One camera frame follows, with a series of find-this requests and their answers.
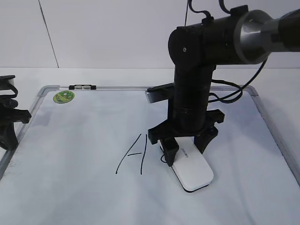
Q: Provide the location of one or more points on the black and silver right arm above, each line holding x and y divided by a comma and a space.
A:
244, 37

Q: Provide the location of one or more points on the white board with aluminium frame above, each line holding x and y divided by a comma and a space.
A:
87, 162

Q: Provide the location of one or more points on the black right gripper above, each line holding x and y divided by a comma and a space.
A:
201, 126

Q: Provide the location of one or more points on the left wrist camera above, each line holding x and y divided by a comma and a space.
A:
6, 82

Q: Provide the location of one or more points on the white eraser with black felt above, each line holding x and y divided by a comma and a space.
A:
190, 167

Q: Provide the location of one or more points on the round green magnet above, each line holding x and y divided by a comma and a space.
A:
63, 97

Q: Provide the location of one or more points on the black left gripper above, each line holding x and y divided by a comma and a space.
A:
8, 116

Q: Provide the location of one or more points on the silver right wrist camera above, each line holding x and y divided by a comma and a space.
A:
160, 93

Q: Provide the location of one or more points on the black and clear board clip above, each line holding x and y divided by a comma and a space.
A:
82, 87

